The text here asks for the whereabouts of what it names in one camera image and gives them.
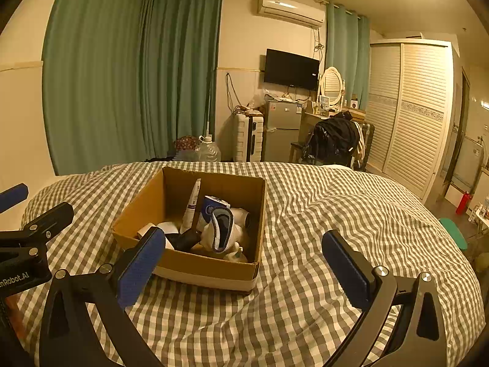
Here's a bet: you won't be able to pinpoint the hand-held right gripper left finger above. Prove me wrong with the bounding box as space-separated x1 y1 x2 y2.
39 226 167 367

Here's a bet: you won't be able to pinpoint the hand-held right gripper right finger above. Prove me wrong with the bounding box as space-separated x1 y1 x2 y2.
322 230 447 367

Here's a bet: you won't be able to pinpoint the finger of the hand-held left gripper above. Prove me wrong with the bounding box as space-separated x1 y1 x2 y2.
0 183 30 212
0 202 74 249

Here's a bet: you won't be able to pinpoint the white paper roll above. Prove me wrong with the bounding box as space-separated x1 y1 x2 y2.
138 220 180 238

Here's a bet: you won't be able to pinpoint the black pouch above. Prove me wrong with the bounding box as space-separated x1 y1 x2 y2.
166 229 201 254

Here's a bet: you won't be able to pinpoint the brown cardboard box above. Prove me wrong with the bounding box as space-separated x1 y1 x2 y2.
112 166 267 295

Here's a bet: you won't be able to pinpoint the white tube with purple print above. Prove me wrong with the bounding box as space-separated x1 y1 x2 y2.
179 178 202 234

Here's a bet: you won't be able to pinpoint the white sock with grey cuff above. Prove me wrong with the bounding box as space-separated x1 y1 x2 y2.
200 206 245 255

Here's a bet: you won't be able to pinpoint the blue and white small box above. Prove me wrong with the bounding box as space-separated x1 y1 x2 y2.
197 195 232 224

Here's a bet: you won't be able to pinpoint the small white pump bottle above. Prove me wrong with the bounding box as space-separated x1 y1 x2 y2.
223 247 249 264

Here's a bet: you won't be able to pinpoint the white round bottle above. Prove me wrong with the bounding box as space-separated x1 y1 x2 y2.
228 207 257 238

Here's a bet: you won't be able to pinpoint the teal plastic stool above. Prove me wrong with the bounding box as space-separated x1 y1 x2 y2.
439 218 469 251

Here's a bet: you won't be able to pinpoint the dark chair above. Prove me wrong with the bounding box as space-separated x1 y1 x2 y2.
289 120 375 171

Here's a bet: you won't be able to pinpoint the brown patterned bag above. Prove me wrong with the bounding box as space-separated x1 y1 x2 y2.
174 135 201 157

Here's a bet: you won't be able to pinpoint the black clothes pile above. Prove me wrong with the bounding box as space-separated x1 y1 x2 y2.
303 110 362 167

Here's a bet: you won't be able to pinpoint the red fire extinguisher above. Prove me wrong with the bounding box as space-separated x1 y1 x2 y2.
456 190 473 215

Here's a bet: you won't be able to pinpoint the wide green curtain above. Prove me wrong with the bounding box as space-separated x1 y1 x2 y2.
42 0 153 176

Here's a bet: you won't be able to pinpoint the clear large water jug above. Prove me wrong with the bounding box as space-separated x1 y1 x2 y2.
196 135 222 163

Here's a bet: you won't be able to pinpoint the silver small fridge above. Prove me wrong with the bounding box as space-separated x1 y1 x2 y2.
263 99 302 162

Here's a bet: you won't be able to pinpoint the white vanity desk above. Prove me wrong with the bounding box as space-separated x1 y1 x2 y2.
300 111 337 150

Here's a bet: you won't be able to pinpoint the white ribbed suitcase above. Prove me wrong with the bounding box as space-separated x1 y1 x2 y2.
233 113 265 162

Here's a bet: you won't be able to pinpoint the white louvered wardrobe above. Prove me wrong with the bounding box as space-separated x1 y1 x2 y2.
369 39 461 201

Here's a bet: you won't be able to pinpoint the white oval vanity mirror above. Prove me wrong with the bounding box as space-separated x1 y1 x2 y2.
319 66 344 108

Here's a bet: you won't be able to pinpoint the clear plastic bag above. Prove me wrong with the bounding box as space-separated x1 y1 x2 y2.
248 89 268 109

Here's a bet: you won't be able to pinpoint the narrow green curtain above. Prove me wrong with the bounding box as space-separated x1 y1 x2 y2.
139 0 224 161

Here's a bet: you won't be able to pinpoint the light teal curtain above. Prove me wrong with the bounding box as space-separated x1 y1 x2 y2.
325 4 371 111

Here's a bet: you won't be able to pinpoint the white air conditioner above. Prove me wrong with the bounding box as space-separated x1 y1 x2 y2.
255 0 326 28

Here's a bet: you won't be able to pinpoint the wall cables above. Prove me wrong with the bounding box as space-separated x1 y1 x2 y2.
225 72 249 113

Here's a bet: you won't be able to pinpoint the black wall television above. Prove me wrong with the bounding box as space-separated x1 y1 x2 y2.
263 48 321 90

